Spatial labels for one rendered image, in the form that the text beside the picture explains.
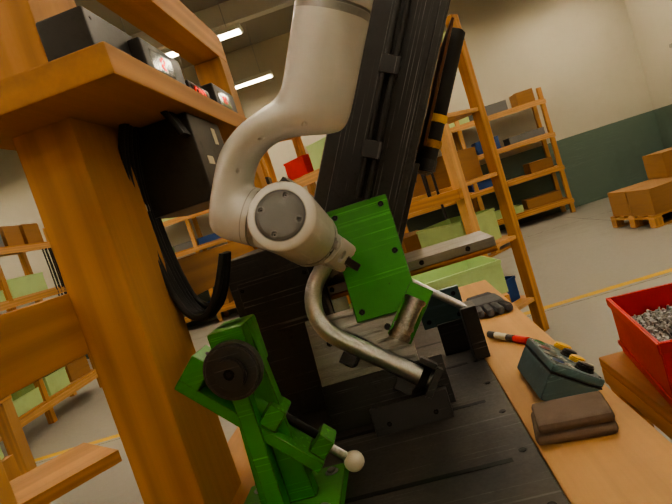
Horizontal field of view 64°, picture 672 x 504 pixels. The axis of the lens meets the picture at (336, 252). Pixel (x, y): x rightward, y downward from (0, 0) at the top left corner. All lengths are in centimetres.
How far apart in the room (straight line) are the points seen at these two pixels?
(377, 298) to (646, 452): 46
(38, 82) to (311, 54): 33
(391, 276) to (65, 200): 53
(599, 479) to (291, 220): 45
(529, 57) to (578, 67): 89
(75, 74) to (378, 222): 53
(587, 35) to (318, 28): 1058
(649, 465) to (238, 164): 58
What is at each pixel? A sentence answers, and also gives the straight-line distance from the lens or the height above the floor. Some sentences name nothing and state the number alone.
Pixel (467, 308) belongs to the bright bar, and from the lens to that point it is 110.
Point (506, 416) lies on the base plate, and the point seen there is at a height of 90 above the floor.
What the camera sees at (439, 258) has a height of 112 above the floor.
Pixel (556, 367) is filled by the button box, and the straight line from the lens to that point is 87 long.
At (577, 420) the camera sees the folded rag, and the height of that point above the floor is 93.
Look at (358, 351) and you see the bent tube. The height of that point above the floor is 104.
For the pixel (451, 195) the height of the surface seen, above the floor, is 113.
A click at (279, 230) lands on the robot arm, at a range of 62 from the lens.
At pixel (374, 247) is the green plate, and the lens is 96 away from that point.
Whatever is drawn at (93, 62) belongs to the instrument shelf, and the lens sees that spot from 72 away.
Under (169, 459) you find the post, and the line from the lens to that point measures 85.
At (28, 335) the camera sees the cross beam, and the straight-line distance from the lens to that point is 76.
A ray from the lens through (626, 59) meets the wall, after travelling 1132.
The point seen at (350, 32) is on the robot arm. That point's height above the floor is 146.
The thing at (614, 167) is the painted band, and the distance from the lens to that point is 1100.
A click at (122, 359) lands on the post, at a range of 83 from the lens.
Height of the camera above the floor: 127
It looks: 4 degrees down
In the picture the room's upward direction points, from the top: 18 degrees counter-clockwise
